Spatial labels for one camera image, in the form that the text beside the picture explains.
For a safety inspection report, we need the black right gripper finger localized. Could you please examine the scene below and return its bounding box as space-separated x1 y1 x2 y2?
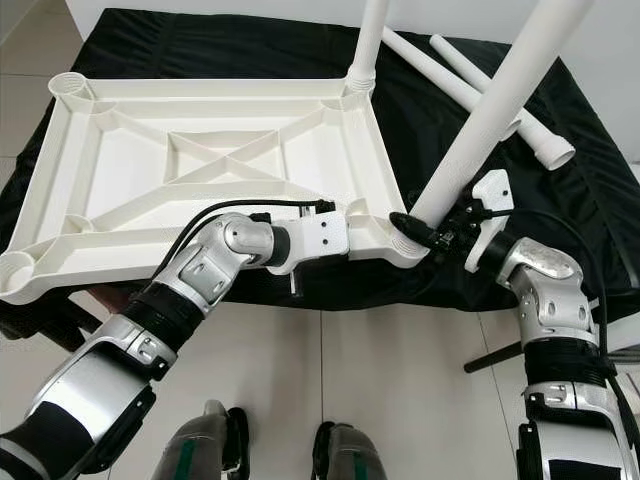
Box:
388 212 443 247

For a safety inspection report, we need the white plastic children table top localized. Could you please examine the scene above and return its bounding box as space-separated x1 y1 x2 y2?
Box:
0 72 429 306

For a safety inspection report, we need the black table cloth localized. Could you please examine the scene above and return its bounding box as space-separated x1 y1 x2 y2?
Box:
0 8 640 341

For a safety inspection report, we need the grey robot right leg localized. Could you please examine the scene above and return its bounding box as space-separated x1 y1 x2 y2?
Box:
310 422 391 480

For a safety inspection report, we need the grey robot leg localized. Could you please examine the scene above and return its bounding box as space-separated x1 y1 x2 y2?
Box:
165 400 251 480
310 422 391 480

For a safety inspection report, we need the grey robot left leg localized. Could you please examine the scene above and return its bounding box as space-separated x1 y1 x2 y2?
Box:
165 400 251 480

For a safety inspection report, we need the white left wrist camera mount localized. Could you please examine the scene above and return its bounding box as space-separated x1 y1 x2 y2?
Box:
270 210 351 266

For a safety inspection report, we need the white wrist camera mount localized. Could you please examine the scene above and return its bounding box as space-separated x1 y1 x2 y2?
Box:
270 210 351 266
465 170 517 274

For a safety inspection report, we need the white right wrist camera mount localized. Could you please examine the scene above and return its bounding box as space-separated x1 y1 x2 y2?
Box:
465 170 517 274

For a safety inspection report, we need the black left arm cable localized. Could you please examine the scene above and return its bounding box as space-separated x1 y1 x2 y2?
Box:
160 198 338 287

